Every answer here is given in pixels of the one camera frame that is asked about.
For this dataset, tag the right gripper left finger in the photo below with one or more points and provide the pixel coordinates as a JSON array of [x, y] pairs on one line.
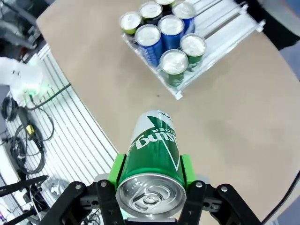
[[103, 199]]

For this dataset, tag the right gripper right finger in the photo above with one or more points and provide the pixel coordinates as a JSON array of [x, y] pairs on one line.
[[201, 201]]

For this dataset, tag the green cider can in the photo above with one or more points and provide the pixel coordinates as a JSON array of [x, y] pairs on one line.
[[174, 61], [152, 152], [192, 44]]

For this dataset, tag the blue beverage can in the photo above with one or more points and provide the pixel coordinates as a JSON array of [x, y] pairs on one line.
[[184, 10], [171, 24], [148, 35]]

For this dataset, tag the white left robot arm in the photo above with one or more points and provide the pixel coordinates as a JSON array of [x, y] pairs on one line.
[[21, 75]]

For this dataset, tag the black metal bar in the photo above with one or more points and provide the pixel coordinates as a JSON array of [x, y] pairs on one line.
[[23, 185]]

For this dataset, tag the aluminium slatted platform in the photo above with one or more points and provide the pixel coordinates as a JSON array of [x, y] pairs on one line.
[[70, 122]]

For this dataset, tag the person in grey hoodie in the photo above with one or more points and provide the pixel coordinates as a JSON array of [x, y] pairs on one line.
[[281, 23]]

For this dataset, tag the aluminium frame cabinet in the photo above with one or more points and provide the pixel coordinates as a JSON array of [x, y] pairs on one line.
[[21, 30]]

